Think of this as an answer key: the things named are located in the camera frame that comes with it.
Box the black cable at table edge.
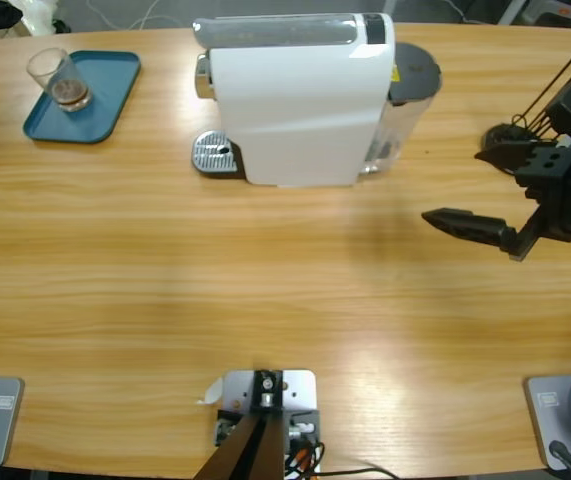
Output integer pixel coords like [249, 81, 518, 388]
[314, 467, 401, 480]

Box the white foam packing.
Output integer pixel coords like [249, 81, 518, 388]
[14, 0, 59, 34]

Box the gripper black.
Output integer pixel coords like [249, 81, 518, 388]
[421, 141, 571, 262]

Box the orange and black cable bundle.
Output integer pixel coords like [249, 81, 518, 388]
[284, 439, 326, 479]

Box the dark post with black bracket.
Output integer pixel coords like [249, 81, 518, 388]
[193, 368, 286, 480]

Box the teal plastic tray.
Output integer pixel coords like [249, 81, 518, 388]
[22, 49, 143, 145]

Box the silver drip tray grille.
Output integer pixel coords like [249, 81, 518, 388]
[192, 129, 245, 180]

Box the white office chair base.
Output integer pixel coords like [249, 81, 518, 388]
[497, 0, 571, 25]

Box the white capsule coffee machine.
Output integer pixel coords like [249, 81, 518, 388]
[192, 12, 397, 190]

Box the white paper tag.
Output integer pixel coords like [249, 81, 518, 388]
[194, 377, 225, 406]

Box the black wire capsule stand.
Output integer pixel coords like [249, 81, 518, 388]
[482, 32, 571, 176]

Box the clear drinking glass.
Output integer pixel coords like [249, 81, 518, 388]
[26, 47, 92, 114]

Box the black base cable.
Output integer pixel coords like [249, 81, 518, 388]
[547, 439, 571, 480]

